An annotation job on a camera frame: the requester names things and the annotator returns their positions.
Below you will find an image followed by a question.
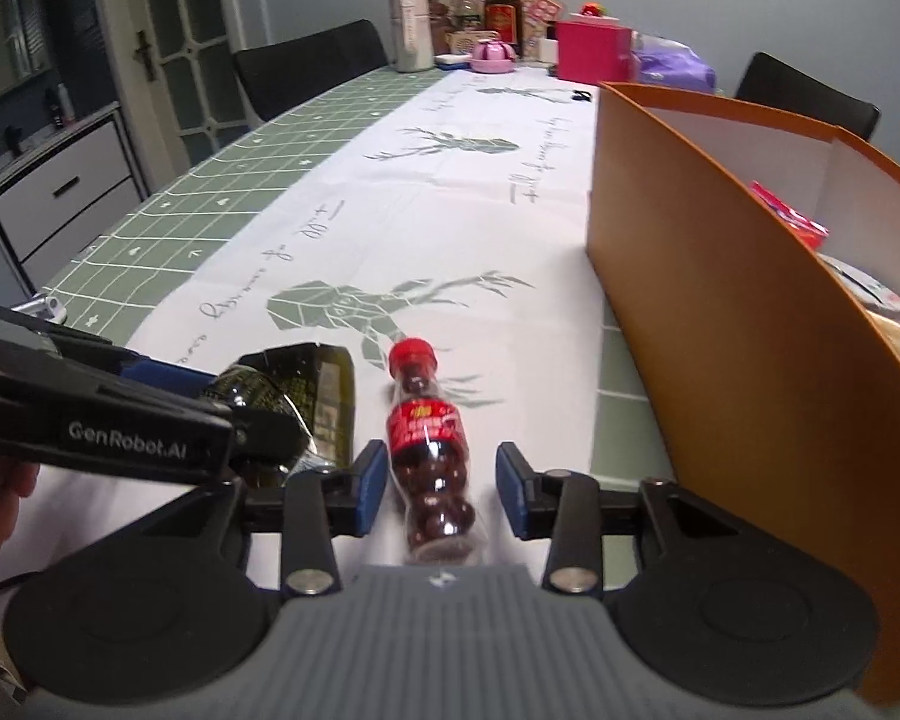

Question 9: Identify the black chair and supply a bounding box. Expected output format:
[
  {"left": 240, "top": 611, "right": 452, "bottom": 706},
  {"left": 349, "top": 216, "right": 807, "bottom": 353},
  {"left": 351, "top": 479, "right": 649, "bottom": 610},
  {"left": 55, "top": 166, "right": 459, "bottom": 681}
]
[
  {"left": 735, "top": 51, "right": 883, "bottom": 143},
  {"left": 231, "top": 19, "right": 391, "bottom": 122}
]

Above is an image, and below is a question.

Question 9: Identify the silver metal clamp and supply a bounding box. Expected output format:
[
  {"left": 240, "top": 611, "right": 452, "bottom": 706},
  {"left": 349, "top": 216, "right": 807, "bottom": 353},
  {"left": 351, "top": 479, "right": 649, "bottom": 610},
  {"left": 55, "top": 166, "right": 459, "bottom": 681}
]
[{"left": 13, "top": 295, "right": 70, "bottom": 325}]

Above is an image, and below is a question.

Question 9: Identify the small bottle of chocolate balls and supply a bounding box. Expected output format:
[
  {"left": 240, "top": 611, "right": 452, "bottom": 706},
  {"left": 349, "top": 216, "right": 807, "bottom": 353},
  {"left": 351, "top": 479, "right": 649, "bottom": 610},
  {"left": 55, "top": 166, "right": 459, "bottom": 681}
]
[{"left": 385, "top": 336, "right": 490, "bottom": 565}]

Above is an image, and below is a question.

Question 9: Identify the orange cardboard box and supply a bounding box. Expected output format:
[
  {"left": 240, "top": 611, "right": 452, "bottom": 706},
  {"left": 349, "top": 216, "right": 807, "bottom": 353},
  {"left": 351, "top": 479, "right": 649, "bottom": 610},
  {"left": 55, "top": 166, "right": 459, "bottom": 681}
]
[{"left": 585, "top": 81, "right": 900, "bottom": 707}]

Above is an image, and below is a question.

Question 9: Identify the glass panel door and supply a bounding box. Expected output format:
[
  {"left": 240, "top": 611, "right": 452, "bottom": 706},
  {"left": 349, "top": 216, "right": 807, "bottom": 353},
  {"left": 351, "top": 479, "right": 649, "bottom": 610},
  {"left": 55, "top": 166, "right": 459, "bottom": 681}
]
[{"left": 94, "top": 0, "right": 272, "bottom": 175}]

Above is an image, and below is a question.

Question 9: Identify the white deer print table runner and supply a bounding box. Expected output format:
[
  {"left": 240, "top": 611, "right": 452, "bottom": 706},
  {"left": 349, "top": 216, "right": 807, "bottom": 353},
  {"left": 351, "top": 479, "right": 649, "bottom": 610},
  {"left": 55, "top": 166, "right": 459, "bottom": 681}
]
[{"left": 11, "top": 64, "right": 625, "bottom": 595}]

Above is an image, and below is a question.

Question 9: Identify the silver snack bag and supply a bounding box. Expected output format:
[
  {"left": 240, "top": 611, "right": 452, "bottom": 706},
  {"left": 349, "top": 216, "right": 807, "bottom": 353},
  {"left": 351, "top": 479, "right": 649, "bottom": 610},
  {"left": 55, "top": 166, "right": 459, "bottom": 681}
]
[{"left": 816, "top": 253, "right": 900, "bottom": 316}]

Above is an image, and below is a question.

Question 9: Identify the purple packet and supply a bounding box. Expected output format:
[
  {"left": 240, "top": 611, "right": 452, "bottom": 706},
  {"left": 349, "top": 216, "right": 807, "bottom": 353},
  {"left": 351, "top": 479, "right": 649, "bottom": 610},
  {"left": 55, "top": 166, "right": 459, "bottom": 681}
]
[{"left": 634, "top": 31, "right": 719, "bottom": 92}]

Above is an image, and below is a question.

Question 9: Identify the white plastic bottle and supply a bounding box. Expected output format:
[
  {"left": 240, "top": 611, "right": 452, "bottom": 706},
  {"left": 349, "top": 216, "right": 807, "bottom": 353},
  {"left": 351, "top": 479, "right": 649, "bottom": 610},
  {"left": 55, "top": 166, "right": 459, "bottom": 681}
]
[{"left": 387, "top": 0, "right": 437, "bottom": 74}]

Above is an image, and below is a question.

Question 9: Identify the brown glass bottle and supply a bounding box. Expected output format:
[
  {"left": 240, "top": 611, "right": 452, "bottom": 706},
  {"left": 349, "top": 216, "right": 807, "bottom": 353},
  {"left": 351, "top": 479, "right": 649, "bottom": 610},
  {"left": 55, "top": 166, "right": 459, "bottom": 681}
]
[{"left": 484, "top": 0, "right": 524, "bottom": 59}]

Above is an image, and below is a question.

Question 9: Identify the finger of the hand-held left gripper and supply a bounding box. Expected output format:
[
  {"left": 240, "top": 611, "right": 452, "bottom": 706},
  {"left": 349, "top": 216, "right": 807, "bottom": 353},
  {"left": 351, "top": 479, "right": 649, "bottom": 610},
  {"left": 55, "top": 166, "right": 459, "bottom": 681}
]
[{"left": 49, "top": 328, "right": 220, "bottom": 401}]

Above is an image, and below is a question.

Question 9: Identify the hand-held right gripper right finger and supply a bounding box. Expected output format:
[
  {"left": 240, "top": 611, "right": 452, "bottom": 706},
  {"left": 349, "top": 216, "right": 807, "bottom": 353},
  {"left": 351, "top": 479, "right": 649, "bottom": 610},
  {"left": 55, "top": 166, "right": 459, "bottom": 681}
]
[{"left": 495, "top": 441, "right": 796, "bottom": 593}]

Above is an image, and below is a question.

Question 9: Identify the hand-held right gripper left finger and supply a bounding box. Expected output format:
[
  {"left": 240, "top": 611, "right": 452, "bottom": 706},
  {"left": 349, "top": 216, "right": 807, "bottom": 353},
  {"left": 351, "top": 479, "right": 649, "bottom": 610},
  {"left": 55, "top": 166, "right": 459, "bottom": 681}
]
[{"left": 82, "top": 439, "right": 389, "bottom": 596}]

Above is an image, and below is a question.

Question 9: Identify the pink box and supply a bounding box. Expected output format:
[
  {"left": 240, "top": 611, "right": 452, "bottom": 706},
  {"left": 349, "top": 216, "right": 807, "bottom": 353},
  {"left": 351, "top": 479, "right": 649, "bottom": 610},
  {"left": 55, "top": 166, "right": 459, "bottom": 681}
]
[{"left": 553, "top": 19, "right": 636, "bottom": 85}]

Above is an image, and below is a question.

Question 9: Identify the person's left hand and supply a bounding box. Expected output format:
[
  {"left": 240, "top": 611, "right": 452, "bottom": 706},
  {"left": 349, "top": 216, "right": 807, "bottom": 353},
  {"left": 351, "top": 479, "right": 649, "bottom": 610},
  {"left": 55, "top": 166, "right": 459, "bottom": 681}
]
[{"left": 0, "top": 461, "right": 42, "bottom": 597}]

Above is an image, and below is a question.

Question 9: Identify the red snack packet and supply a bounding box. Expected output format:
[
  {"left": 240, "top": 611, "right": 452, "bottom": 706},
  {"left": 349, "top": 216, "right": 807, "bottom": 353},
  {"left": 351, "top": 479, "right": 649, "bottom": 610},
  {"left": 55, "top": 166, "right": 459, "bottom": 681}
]
[{"left": 748, "top": 180, "right": 831, "bottom": 253}]

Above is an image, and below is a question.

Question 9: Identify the green grid tablecloth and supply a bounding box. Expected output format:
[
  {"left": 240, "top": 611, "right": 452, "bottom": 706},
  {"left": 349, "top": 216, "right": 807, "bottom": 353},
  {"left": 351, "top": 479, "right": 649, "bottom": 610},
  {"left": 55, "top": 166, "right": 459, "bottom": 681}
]
[{"left": 41, "top": 64, "right": 728, "bottom": 482}]

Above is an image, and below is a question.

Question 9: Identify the pink round container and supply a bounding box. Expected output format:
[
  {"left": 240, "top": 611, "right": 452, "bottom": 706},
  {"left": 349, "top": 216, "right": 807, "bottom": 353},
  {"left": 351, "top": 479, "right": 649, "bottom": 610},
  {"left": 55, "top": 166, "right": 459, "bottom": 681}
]
[{"left": 470, "top": 37, "right": 516, "bottom": 76}]

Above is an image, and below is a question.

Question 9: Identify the dark green snack packet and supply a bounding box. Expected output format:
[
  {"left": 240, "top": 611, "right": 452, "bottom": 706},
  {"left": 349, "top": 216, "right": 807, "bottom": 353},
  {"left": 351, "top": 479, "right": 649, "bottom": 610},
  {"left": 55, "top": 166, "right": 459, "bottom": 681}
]
[{"left": 199, "top": 342, "right": 359, "bottom": 475}]

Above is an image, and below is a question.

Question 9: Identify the white drawer cabinet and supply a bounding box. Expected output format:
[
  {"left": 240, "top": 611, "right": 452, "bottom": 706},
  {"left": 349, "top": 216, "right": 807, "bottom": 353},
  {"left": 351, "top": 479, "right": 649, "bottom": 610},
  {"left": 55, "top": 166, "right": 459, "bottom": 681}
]
[{"left": 0, "top": 101, "right": 152, "bottom": 310}]

